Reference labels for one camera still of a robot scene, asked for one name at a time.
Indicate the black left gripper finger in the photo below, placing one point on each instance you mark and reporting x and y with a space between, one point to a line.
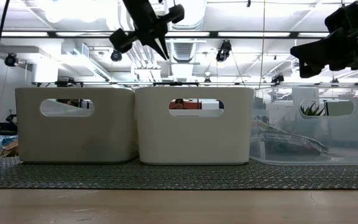
163 42
155 43

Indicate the person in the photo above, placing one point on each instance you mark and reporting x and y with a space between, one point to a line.
179 104

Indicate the green orange granola bar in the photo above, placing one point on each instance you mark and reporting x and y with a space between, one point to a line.
284 146

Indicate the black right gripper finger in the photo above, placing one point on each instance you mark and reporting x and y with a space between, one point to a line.
320 57
319 45

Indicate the small artificial green plant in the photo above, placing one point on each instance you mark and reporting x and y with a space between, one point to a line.
312 111

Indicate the silver ventilation duct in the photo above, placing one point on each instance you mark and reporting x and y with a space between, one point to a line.
183 49

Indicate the red office partition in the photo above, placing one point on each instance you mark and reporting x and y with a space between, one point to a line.
194 105

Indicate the black metal frame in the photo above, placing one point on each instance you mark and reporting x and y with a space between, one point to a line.
133 34

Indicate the clear plastic bin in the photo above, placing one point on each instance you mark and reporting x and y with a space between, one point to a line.
353 140

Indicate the black ceiling track light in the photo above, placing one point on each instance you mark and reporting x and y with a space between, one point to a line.
224 51
278 78
116 56
11 59

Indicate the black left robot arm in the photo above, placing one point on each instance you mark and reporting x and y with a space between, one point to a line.
135 9

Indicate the dark ribbed placemat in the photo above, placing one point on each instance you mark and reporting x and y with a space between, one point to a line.
179 177

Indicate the white plastic bin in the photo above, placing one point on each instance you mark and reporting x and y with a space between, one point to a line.
194 140

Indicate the grey plastic bin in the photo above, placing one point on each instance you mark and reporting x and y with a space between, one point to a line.
73 140

